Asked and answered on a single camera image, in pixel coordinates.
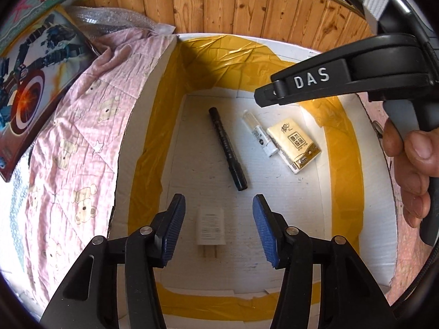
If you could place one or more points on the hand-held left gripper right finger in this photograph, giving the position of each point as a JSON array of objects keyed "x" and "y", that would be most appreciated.
[{"x": 264, "y": 226}]

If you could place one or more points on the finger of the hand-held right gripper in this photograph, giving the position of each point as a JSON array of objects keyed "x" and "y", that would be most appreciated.
[{"x": 308, "y": 82}]

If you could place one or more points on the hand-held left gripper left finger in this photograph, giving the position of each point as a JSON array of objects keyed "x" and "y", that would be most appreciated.
[{"x": 173, "y": 226}]

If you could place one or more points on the white charger plug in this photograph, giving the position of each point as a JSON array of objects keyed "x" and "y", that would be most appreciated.
[{"x": 210, "y": 226}]

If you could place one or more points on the white cardboard box yellow tape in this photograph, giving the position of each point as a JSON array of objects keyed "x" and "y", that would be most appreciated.
[{"x": 192, "y": 178}]

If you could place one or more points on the person's right hand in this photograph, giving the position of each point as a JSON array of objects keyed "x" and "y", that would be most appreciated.
[{"x": 416, "y": 164}]

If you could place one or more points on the yellow tissue packet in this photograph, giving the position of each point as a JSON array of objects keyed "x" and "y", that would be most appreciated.
[{"x": 291, "y": 144}]

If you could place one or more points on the white lip balm tube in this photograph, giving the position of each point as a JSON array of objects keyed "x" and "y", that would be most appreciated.
[{"x": 257, "y": 132}]

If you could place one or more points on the black marker pen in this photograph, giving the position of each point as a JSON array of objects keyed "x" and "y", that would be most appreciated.
[{"x": 226, "y": 147}]

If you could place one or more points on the wooden headboard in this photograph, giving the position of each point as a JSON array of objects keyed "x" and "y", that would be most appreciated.
[{"x": 240, "y": 3}]

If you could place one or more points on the pink bear print blanket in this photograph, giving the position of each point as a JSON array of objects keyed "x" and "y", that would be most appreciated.
[{"x": 85, "y": 126}]

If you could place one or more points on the bubble wrap sheet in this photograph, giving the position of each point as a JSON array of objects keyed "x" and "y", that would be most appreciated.
[
  {"x": 19, "y": 219},
  {"x": 109, "y": 19}
]

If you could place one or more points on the robot picture box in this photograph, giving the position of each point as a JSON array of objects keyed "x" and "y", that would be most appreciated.
[{"x": 37, "y": 85}]

